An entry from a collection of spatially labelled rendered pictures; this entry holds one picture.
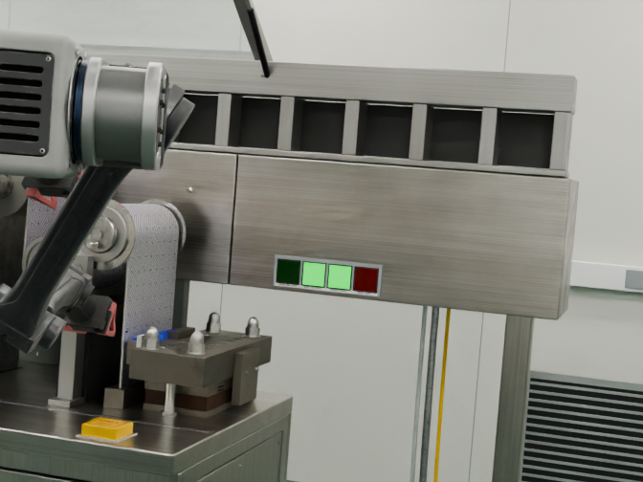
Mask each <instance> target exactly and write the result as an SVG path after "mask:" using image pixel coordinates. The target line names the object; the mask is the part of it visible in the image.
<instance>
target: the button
mask: <svg viewBox="0 0 643 482"><path fill-rule="evenodd" d="M132 432H133V423H132V422H128V421H122V420H116V419H109V418H102V417H99V418H97V419H95V420H92V421H89V422H86V423H84V424H82V426H81V435H84V436H90V437H97V438H102V439H109V440H115V441H116V440H118V439H121V438H123V437H125V436H127V435H129V434H132Z"/></svg>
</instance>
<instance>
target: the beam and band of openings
mask: <svg viewBox="0 0 643 482"><path fill-rule="evenodd" d="M91 57H101V58H103V59H104V60H105V61H106V62H107V63H108V64H113V65H124V64H125V63H126V62H130V63H131V64H133V65H134V66H139V67H145V68H147V65H148V63H149V62H156V63H163V64H164V66H165V68H166V72H167V73H168V75H169V85H168V88H170V89H171V88H172V86H173V85H174V84H175V85H177V86H178V87H180V88H182V89H183V90H185V91H186V93H185V94H184V95H183V97H184V98H185V99H187V100H189V101H190V102H192V103H194V104H195V106H194V108H193V110H192V112H191V113H190V115H189V117H188V119H187V121H186V122H185V124H184V126H183V127H182V129H181V130H180V132H179V134H178V135H177V137H176V138H175V140H174V141H173V143H172V144H171V146H170V147H169V149H176V150H189V151H202V152H215V153H229V154H241V155H255V156H268V157H280V158H294V159H307V160H320V161H333V162H347V163H360V164H385V165H399V166H411V167H425V168H438V169H450V170H464V171H477V172H491V173H503V174H517V175H530V176H543V177H556V178H568V177H569V172H568V163H569V152H570V141H571V130H572V120H573V115H574V114H575V104H576V94H577V83H578V80H577V78H576V77H575V76H570V75H549V74H528V73H508V72H488V71H467V70H447V69H427V68H407V67H387V66H366V65H345V64H325V63H305V62H284V61H267V62H268V66H269V69H270V76H269V77H268V78H266V77H261V75H264V74H263V70H262V66H261V62H260V60H244V59H224V58H204V57H182V56H162V55H123V54H102V53H86V60H89V59H90V58H91ZM193 94H203V95H193ZM210 95H218V96H210ZM243 97H252V98H243ZM260 98H269V99H260ZM309 100H319V101H309ZM327 101H337V102H327ZM343 102H345V103H343ZM369 103H370V104H369ZM376 104H386V105H376ZM393 105H404V106H393ZM410 106H412V107H410ZM434 107H437V108H434ZM443 108H454V109H443ZM460 109H471V110H460ZM477 110H482V111H477ZM502 111H504V112H502ZM510 112H520V113H510ZM526 113H538V114H526ZM544 114H554V115H544ZM180 142H182V143H180ZM192 143H196V144H192ZM205 144H209V145H205ZM245 147H251V148H245ZM259 148H264V149H259ZM273 149H277V150H273ZM301 151H304V152H301ZM313 152H318V153H313ZM326 153H331V154H326ZM340 154H342V155H340ZM367 156H371V157H367ZM380 157H385V158H380ZM393 158H399V159H393ZM407 159H408V160H407ZM434 161H439V162H434ZM448 162H452V163H448ZM462 163H466V164H462ZM502 165H506V166H502ZM515 166H520V167H515ZM528 167H534V168H528ZM542 168H547V169H542Z"/></svg>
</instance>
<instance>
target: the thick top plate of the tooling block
mask: <svg viewBox="0 0 643 482"><path fill-rule="evenodd" d="M206 330H207V329H205V330H201V331H199V332H201V333H202V334H203V336H204V343H205V353H206V354H205V355H191V354H188V353H187V352H188V343H189V342H190V337H188V338H184V339H181V340H161V341H160V346H159V347H160V349H159V350H146V349H142V347H141V348H139V347H135V348H131V351H130V364H129V379H136V380H143V381H151V382H157V383H170V384H178V385H184V386H191V387H198V388H203V387H206V386H209V385H211V384H214V383H218V382H221V381H223V380H226V379H228V378H230V377H232V376H233V368H234V355H235V353H237V352H240V351H243V350H246V349H249V348H252V347H253V348H259V349H260V351H259V364H258V366H261V365H263V364H265V363H268V362H270V361H271V350H272V336H264V335H260V338H250V337H245V336H244V335H245V333H240V332H233V331H224V330H221V333H210V332H206Z"/></svg>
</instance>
